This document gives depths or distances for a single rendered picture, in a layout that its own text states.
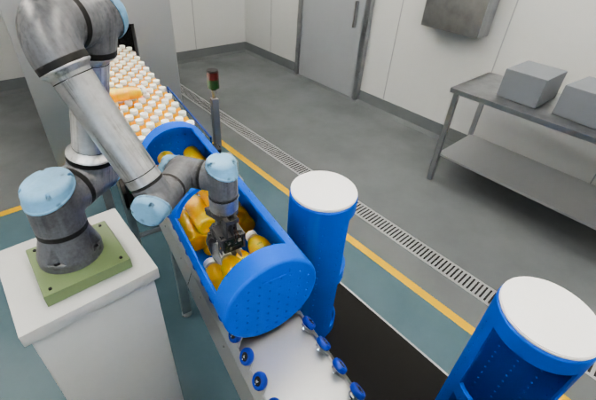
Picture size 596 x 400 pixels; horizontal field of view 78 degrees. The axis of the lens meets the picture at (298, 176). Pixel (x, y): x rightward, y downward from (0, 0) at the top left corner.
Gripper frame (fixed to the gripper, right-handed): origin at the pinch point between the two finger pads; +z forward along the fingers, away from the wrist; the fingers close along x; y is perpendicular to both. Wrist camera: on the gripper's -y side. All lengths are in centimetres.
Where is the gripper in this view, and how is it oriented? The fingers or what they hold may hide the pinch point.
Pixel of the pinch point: (224, 255)
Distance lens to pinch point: 114.2
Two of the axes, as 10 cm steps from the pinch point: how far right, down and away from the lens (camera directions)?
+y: 5.3, 5.1, -6.7
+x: 8.4, -2.6, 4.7
